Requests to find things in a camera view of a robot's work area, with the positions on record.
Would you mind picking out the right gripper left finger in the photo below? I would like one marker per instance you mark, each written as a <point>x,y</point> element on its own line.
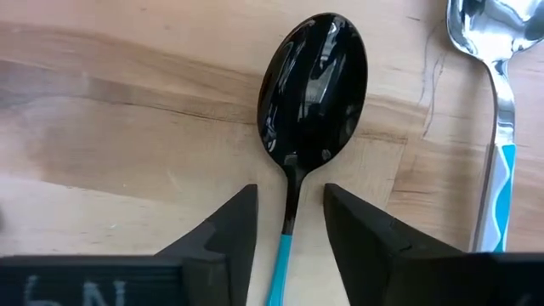
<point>229,255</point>

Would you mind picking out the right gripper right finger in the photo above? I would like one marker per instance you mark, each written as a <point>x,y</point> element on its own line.
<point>361,255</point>

